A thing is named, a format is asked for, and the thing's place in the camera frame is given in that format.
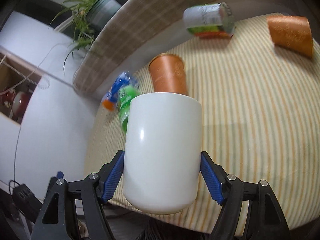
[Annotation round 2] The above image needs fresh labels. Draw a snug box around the red white vase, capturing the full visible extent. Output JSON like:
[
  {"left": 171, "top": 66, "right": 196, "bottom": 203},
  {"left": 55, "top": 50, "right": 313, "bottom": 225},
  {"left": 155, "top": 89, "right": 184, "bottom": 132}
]
[{"left": 1, "top": 89, "right": 32, "bottom": 118}]

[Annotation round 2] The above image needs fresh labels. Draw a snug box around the white green labelled jar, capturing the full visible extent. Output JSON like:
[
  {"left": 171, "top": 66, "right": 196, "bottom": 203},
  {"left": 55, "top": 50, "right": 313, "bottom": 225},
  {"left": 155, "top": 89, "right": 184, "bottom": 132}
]
[{"left": 183, "top": 2, "right": 235, "bottom": 38}]

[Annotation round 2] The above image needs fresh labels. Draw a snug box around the green tea bottle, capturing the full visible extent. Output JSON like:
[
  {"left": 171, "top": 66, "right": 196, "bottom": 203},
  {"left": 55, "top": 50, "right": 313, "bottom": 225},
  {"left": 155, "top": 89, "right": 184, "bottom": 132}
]
[{"left": 118, "top": 85, "right": 140, "bottom": 132}]

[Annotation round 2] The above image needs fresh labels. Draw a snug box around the orange blue soda bottle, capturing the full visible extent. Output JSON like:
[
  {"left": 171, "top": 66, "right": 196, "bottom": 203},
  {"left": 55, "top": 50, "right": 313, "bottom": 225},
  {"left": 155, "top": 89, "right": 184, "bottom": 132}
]
[{"left": 101, "top": 72, "right": 139, "bottom": 111}]

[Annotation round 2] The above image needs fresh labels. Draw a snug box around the striped table cloth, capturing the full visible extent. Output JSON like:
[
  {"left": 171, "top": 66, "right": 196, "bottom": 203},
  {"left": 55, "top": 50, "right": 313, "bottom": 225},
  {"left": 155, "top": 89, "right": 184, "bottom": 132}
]
[{"left": 170, "top": 14, "right": 319, "bottom": 229}]

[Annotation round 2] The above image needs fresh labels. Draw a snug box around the plaid beige sill cloth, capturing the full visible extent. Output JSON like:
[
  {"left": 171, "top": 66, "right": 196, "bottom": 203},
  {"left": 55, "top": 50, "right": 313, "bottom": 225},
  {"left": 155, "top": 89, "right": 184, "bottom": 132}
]
[{"left": 73, "top": 0, "right": 291, "bottom": 94}]

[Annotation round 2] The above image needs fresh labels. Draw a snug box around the small orange paper cup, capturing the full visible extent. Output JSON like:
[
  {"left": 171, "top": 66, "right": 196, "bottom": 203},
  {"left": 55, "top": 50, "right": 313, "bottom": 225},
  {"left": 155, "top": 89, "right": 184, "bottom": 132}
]
[{"left": 267, "top": 15, "right": 313, "bottom": 59}]

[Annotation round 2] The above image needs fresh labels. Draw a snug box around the black power adapter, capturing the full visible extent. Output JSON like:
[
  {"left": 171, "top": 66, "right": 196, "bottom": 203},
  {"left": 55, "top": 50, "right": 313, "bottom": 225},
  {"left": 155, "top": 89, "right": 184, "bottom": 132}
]
[{"left": 12, "top": 184, "right": 42, "bottom": 224}]

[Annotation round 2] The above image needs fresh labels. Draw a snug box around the white ceramic cup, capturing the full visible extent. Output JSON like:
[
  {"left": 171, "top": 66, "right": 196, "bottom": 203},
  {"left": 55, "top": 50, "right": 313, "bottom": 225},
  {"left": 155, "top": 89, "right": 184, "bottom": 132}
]
[{"left": 123, "top": 92, "right": 202, "bottom": 215}]

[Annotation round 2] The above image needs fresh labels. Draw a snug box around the large orange paper cup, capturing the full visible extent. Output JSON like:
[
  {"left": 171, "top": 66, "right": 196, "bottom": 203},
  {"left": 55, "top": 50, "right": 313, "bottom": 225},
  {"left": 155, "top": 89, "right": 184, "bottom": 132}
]
[{"left": 148, "top": 53, "right": 188, "bottom": 95}]

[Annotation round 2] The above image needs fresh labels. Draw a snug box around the white bead chain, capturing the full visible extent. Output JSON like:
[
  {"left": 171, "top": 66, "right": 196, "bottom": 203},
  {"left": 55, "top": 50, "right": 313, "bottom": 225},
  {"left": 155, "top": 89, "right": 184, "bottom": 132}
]
[{"left": 0, "top": 55, "right": 51, "bottom": 91}]

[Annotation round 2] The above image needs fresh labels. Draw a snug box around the potted spider plant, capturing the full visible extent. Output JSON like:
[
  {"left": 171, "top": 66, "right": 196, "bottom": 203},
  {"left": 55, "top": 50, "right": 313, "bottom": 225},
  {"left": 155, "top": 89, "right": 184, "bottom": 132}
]
[{"left": 49, "top": 0, "right": 126, "bottom": 74}]

